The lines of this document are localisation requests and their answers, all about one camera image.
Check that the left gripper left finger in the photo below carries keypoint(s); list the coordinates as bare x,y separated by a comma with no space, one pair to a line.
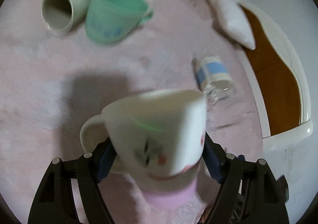
54,200

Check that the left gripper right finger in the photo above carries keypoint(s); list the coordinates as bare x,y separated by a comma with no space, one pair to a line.
249,192

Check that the white pink smiley mug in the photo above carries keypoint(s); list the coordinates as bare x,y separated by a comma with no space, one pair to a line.
159,139

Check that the clear glass blue-band cup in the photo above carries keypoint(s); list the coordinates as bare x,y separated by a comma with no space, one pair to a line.
213,79

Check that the green plastic cup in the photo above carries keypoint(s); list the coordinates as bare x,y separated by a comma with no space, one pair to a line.
109,21

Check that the white wooden headboard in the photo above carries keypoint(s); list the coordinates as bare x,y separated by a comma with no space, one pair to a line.
278,82

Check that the pink floral bed sheet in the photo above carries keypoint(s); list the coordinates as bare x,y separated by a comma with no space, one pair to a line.
50,86

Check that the white pillow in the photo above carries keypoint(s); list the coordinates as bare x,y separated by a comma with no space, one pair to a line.
233,22

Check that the grey white ceramic mug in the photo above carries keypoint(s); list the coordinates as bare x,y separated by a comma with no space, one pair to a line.
61,16

